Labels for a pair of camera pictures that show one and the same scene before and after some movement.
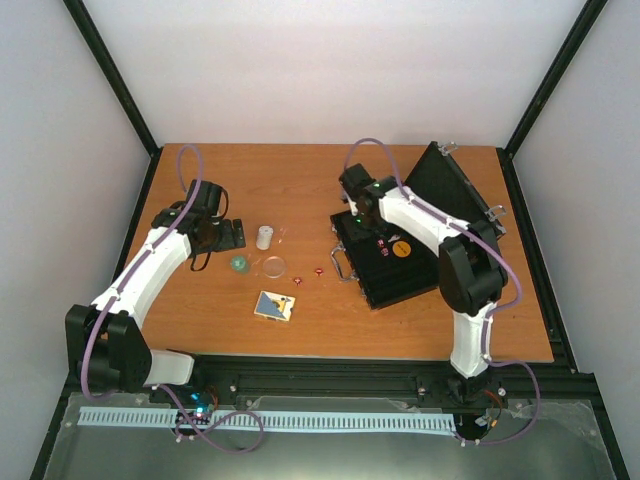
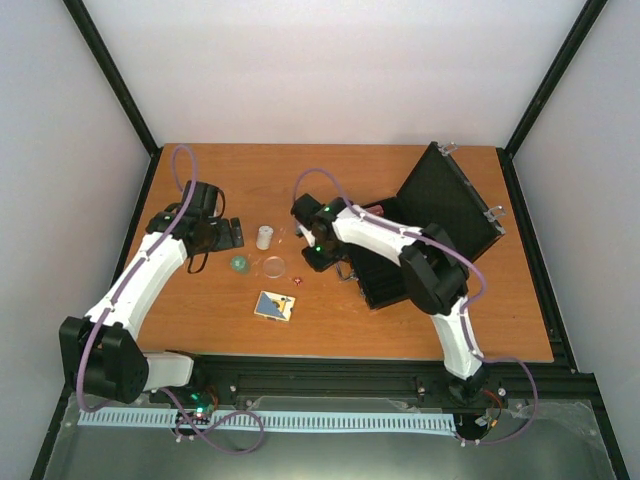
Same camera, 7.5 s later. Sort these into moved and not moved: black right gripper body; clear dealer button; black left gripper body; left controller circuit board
Moved: black right gripper body
Not moved: black left gripper body; left controller circuit board; clear dealer button
